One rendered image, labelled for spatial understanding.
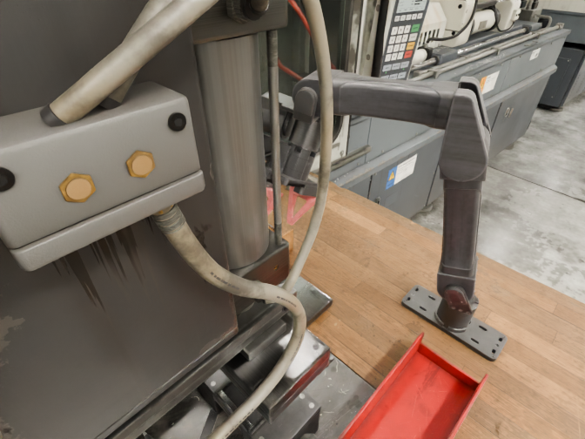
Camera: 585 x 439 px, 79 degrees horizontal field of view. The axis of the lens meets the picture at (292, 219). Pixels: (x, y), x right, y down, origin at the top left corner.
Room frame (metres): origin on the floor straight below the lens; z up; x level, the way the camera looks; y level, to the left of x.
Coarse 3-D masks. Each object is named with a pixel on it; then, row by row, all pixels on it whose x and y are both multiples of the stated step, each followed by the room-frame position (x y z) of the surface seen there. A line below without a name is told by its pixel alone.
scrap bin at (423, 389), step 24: (408, 360) 0.35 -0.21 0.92; (432, 360) 0.36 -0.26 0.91; (384, 384) 0.29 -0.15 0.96; (408, 384) 0.31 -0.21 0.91; (432, 384) 0.31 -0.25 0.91; (456, 384) 0.31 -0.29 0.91; (480, 384) 0.29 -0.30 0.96; (384, 408) 0.27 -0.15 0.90; (408, 408) 0.27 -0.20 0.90; (432, 408) 0.27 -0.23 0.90; (456, 408) 0.27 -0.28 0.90; (360, 432) 0.24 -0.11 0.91; (384, 432) 0.24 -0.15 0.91; (408, 432) 0.24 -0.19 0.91; (432, 432) 0.24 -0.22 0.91; (456, 432) 0.21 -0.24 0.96
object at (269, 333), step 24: (264, 312) 0.26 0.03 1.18; (240, 336) 0.23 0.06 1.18; (264, 336) 0.24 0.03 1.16; (288, 336) 0.25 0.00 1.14; (312, 336) 0.25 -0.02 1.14; (216, 360) 0.20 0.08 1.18; (240, 360) 0.22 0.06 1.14; (264, 360) 0.22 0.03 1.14; (312, 360) 0.22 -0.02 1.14; (192, 384) 0.18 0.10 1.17; (240, 384) 0.20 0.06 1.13; (288, 384) 0.19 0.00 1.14; (144, 408) 0.15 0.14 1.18; (168, 408) 0.16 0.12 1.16; (264, 408) 0.17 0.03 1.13; (120, 432) 0.13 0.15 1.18
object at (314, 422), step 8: (200, 384) 0.29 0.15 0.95; (200, 392) 0.30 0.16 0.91; (208, 392) 0.27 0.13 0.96; (208, 400) 0.28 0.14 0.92; (216, 400) 0.26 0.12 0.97; (216, 408) 0.27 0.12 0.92; (224, 408) 0.24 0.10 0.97; (312, 424) 0.23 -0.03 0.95; (304, 432) 0.22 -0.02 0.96; (312, 432) 0.23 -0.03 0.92
